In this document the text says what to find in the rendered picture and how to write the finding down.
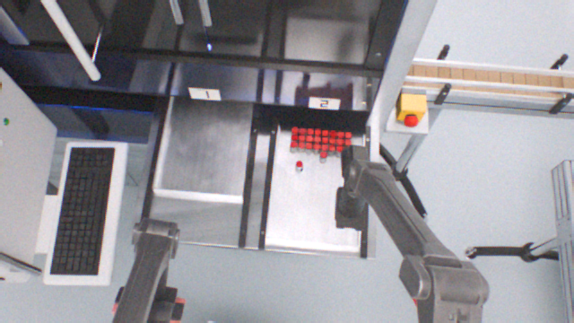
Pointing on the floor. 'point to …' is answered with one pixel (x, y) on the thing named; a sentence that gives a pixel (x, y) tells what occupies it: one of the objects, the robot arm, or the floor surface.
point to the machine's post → (399, 59)
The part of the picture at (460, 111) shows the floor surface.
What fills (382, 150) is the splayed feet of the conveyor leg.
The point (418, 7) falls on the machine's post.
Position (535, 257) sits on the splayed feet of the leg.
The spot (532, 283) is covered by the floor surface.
